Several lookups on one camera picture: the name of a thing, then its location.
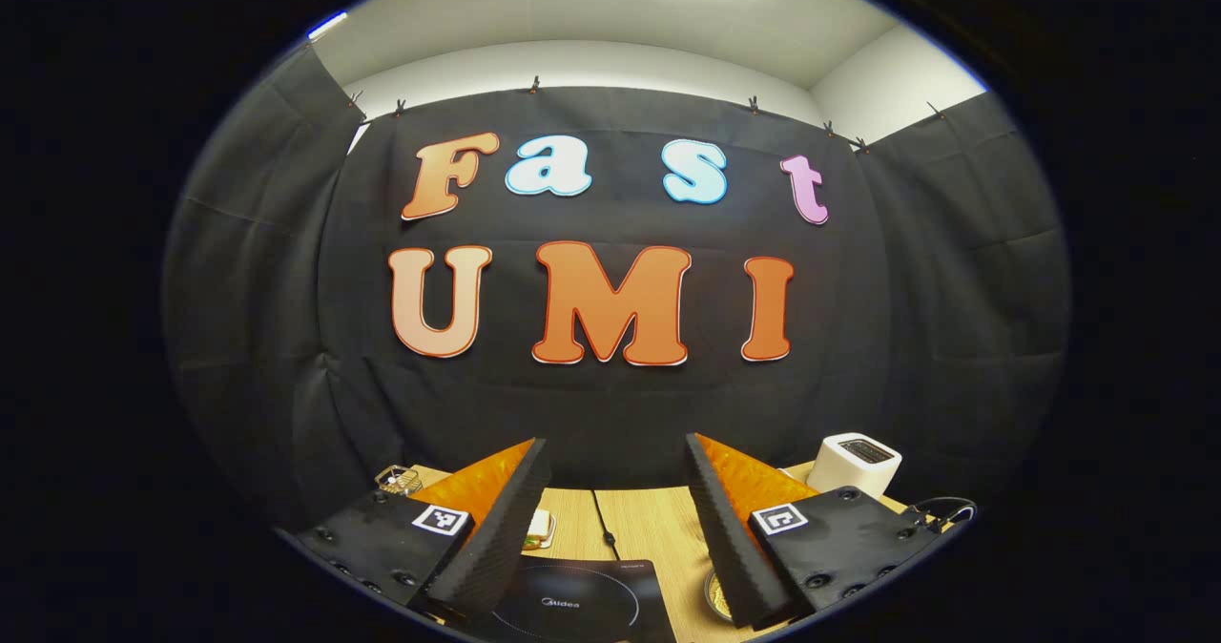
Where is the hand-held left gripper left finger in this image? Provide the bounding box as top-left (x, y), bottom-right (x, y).
top-left (277, 436), bottom-right (554, 636)

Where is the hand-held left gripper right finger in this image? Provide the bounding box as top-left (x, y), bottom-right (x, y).
top-left (685, 431), bottom-right (945, 632)

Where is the stainless steel pot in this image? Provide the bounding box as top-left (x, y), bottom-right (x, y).
top-left (704, 567), bottom-right (737, 623)

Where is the black induction cooktop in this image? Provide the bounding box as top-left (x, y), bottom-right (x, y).
top-left (477, 559), bottom-right (674, 643)

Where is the white toaster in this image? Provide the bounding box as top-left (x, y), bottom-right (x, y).
top-left (806, 433), bottom-right (902, 501)

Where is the row of black cloth clips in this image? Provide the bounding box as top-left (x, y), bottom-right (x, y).
top-left (348, 75), bottom-right (947, 155)

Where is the black power cable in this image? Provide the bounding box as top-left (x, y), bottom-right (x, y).
top-left (590, 488), bottom-right (621, 553)

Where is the thin black cable loop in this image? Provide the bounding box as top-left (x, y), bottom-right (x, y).
top-left (904, 496), bottom-right (979, 532)

